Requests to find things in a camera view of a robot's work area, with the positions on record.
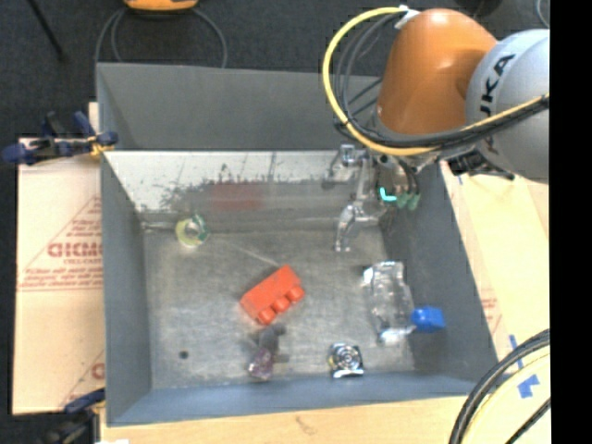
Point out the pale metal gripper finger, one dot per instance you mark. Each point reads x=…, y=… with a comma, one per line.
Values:
x=352, y=154
x=346, y=229

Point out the clear plastic bottle, blue cap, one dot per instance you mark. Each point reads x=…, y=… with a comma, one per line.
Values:
x=390, y=294

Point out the red toy brick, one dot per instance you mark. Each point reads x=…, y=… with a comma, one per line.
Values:
x=270, y=294

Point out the silver round metal strainer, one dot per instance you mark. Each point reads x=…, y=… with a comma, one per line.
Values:
x=345, y=360

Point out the grey and purple toy figure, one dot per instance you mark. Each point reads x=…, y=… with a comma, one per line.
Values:
x=268, y=345

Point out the grey metal bin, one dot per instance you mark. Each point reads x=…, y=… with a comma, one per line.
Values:
x=208, y=109

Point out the brown cardboard board, red print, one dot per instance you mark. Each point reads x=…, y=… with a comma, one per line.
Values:
x=55, y=229

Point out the black cylinder on white bracket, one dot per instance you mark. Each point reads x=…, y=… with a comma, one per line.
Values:
x=464, y=161

